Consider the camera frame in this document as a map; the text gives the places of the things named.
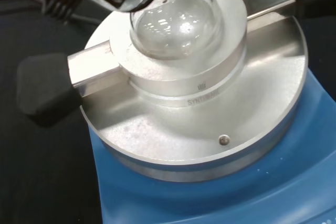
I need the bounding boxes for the heater with blue base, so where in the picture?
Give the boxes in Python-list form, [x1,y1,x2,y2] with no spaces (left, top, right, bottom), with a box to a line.
[78,0,336,224]

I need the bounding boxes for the clear glass round-bottom flask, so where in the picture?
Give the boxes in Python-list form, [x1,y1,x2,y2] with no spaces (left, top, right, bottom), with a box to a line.
[85,0,222,61]

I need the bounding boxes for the aluminium heating block black handles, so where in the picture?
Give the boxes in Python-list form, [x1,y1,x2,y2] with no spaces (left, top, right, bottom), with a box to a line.
[16,0,336,128]

